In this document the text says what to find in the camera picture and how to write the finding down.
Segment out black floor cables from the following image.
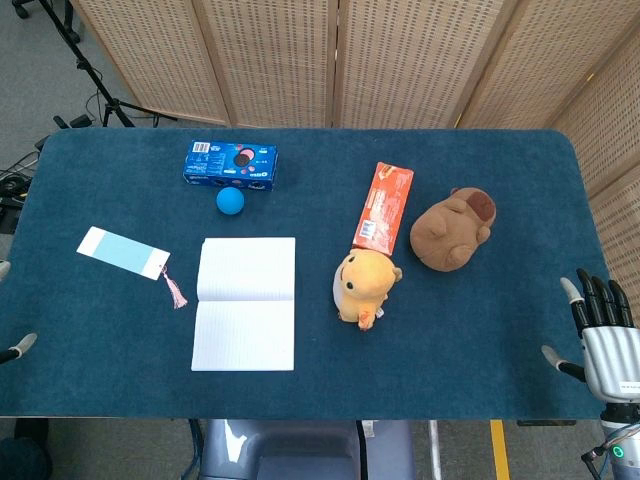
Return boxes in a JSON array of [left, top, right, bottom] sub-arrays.
[[0, 137, 46, 236]]

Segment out wicker folding screen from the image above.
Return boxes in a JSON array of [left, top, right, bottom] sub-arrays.
[[69, 0, 640, 301]]

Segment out yellow plush chick toy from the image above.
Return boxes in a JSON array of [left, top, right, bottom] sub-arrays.
[[332, 248, 404, 333]]

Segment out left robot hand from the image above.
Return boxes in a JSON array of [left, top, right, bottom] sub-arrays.
[[0, 259, 39, 365]]

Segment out blue Oreo cookie box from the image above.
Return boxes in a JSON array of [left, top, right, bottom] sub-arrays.
[[181, 139, 279, 192]]

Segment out light blue tasselled bookmark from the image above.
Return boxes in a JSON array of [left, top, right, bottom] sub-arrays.
[[75, 225, 189, 310]]

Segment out dark blue table mat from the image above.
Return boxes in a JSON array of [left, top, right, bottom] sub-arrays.
[[0, 128, 617, 421]]

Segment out black tripod stand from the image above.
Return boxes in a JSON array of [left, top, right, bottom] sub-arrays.
[[10, 0, 177, 129]]

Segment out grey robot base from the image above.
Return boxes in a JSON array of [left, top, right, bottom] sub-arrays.
[[198, 418, 417, 480]]

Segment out brown plush capybara toy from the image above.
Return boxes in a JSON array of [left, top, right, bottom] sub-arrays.
[[409, 186, 498, 273]]

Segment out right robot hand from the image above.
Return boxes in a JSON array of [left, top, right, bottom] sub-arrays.
[[541, 267, 640, 402]]

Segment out orange snack box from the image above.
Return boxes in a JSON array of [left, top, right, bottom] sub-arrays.
[[351, 161, 415, 258]]

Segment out open white lined notebook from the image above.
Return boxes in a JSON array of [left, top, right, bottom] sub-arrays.
[[190, 237, 297, 373]]

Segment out blue ball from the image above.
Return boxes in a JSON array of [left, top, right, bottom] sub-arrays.
[[215, 187, 246, 216]]

